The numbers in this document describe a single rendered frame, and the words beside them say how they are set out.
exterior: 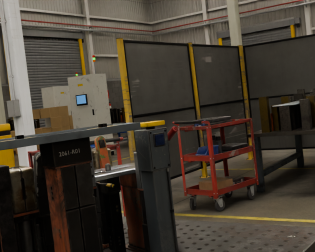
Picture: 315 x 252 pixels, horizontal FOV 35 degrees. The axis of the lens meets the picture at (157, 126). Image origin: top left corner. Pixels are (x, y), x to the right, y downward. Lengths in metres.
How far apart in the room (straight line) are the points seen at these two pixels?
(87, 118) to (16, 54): 6.47
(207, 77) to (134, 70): 1.84
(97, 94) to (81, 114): 0.65
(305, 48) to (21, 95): 4.76
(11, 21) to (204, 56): 3.20
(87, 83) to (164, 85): 5.40
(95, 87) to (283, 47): 5.00
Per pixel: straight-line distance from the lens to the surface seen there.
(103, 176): 1.56
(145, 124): 1.32
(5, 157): 8.79
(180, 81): 6.99
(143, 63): 6.31
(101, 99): 11.92
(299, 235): 1.80
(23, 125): 5.59
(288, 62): 8.52
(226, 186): 5.30
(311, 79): 8.40
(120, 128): 1.23
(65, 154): 1.19
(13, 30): 5.68
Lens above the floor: 1.22
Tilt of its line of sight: 3 degrees down
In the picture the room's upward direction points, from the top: 6 degrees counter-clockwise
